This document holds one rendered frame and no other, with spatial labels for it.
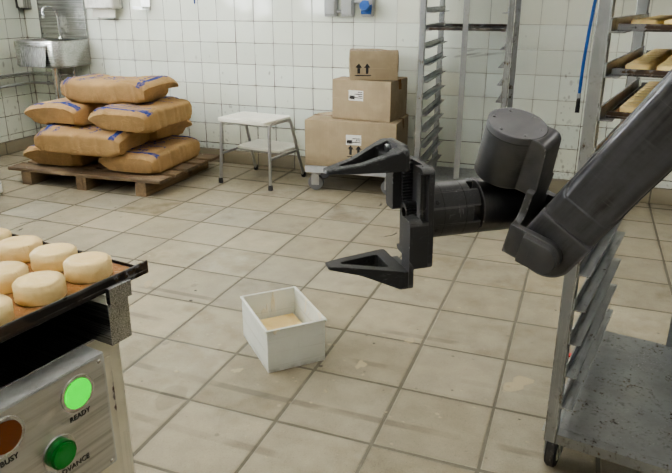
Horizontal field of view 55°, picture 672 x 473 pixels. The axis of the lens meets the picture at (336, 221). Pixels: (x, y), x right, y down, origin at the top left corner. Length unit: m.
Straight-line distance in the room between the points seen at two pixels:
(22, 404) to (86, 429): 0.09
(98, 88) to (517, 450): 3.53
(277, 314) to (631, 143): 2.02
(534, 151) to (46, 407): 0.53
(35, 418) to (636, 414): 1.58
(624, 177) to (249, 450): 1.51
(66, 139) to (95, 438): 3.85
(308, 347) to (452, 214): 1.65
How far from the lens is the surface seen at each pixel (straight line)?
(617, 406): 1.97
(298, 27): 4.67
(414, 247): 0.63
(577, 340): 1.70
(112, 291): 0.71
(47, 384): 0.70
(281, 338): 2.20
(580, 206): 0.62
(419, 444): 1.95
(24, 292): 0.70
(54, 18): 5.86
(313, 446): 1.93
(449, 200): 0.64
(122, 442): 0.85
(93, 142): 4.41
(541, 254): 0.64
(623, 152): 0.59
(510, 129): 0.63
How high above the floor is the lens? 1.19
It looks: 19 degrees down
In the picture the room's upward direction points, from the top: straight up
